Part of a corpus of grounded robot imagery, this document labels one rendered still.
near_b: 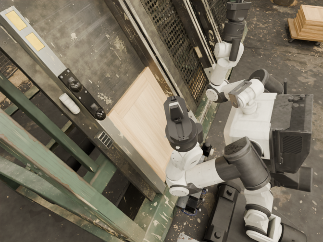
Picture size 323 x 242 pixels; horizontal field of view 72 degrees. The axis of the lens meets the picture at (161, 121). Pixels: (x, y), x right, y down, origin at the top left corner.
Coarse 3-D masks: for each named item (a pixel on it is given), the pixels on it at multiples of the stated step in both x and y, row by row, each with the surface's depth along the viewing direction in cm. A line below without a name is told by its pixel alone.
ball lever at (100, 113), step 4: (92, 104) 81; (92, 108) 81; (96, 108) 79; (96, 112) 72; (100, 112) 72; (104, 112) 73; (96, 116) 72; (100, 116) 72; (104, 116) 73; (100, 120) 73
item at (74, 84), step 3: (69, 78) 75; (72, 78) 75; (69, 81) 75; (72, 81) 66; (75, 81) 66; (78, 81) 67; (72, 84) 66; (75, 84) 66; (78, 84) 66; (81, 84) 67; (69, 87) 66; (72, 87) 66; (75, 87) 66; (78, 87) 66; (81, 87) 67; (72, 90) 66; (75, 90) 66; (78, 90) 67
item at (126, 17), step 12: (108, 0) 94; (120, 0) 92; (120, 12) 95; (132, 12) 97; (120, 24) 100; (132, 24) 97; (132, 36) 102; (144, 36) 104; (144, 48) 104; (144, 60) 110; (156, 60) 108; (156, 72) 112; (168, 72) 115; (168, 84) 115; (180, 96) 123
